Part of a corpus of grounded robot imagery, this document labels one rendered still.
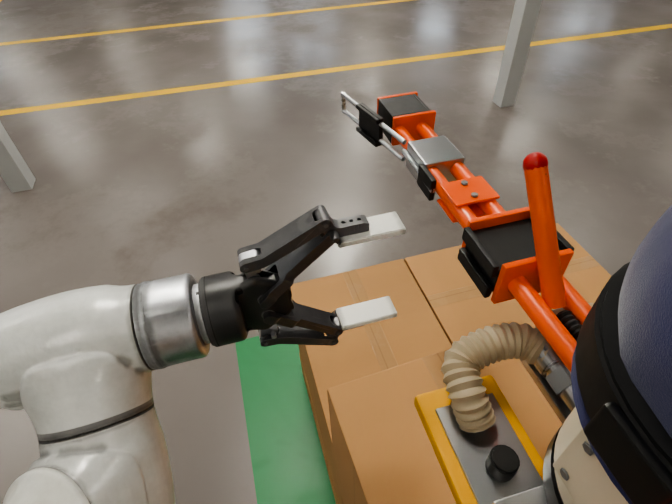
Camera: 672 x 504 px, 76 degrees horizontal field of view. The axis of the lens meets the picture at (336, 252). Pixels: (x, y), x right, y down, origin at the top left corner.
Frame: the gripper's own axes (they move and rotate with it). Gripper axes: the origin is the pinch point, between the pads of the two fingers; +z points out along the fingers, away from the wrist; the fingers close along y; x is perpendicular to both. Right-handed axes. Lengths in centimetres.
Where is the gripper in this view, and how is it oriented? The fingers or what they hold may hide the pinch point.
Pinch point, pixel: (387, 270)
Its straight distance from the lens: 49.2
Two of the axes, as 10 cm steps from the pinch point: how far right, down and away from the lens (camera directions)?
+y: 0.4, 7.2, 7.0
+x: 2.7, 6.7, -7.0
